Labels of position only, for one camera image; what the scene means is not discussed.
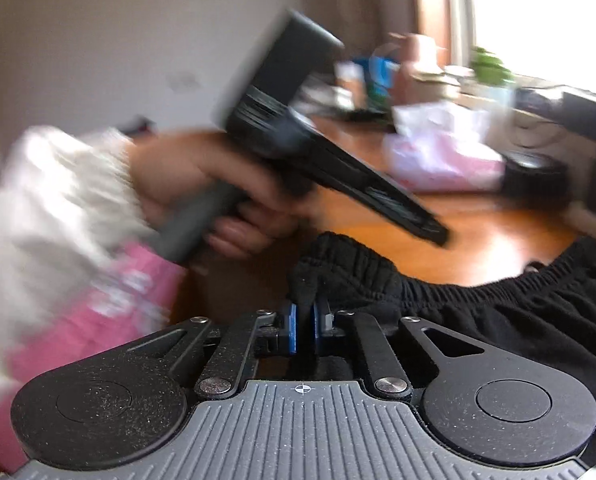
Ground blue container on desk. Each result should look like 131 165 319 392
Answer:
353 55 399 110

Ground black trousers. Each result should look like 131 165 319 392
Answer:
288 232 596 462

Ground white knit sleeve forearm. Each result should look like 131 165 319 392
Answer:
0 126 151 401

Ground person left hand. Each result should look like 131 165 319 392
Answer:
126 130 321 259

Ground pink plastic bag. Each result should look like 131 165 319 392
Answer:
383 101 504 193

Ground green potted plant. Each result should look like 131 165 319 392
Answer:
469 47 514 87

